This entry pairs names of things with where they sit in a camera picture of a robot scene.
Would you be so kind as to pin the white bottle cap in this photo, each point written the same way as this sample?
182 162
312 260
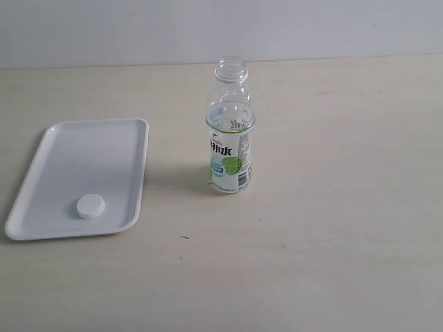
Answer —
90 206

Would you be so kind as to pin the clear plastic drink bottle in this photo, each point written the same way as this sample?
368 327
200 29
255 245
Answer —
230 119

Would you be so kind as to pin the white rectangular tray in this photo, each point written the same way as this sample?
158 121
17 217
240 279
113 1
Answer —
106 157

